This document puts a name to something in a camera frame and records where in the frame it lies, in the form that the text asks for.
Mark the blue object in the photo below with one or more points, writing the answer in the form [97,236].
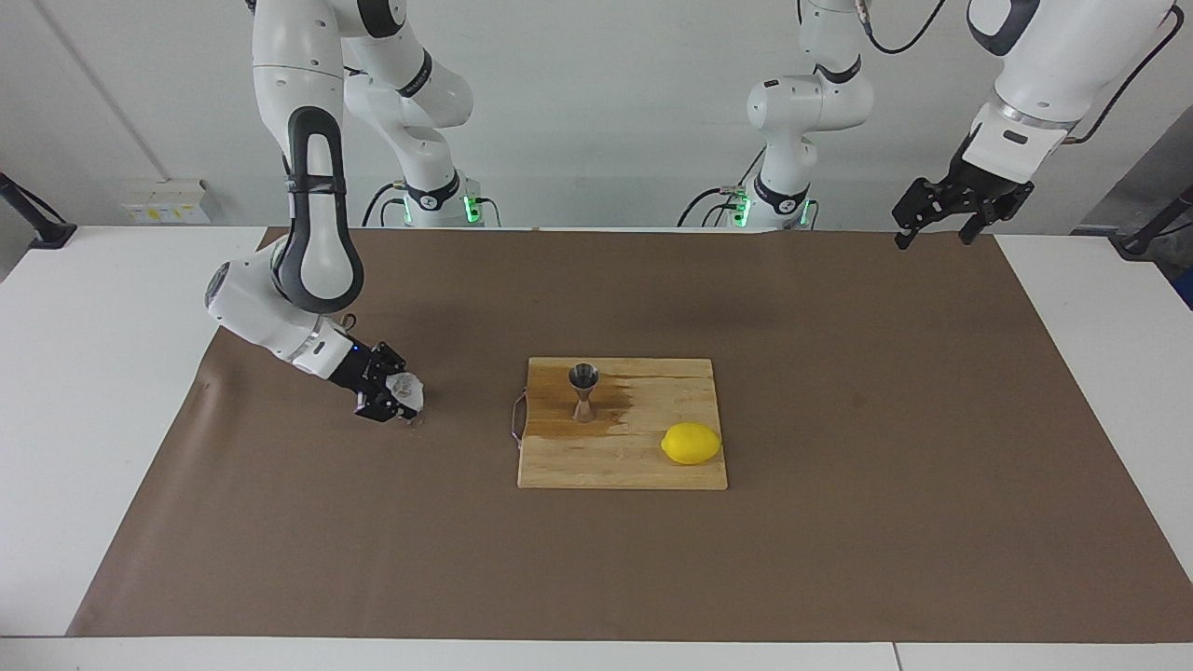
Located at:
[1186,289]

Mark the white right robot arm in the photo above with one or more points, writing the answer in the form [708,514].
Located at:
[322,233]

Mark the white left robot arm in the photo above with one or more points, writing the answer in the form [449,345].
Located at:
[806,102]

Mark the steel double jigger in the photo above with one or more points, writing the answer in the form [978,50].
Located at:
[584,376]

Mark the wooden cutting board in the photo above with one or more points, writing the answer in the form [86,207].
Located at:
[615,457]

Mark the white wall socket box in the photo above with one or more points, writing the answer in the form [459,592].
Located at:
[168,205]

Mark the brown paper table mat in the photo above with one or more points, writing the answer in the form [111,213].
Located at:
[373,559]

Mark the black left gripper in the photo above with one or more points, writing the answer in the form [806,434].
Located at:
[988,191]

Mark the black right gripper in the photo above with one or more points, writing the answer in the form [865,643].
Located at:
[359,370]

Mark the black stand clamp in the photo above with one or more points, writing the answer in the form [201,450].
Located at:
[42,228]
[1142,240]

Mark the yellow lemon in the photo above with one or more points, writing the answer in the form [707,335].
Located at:
[692,444]

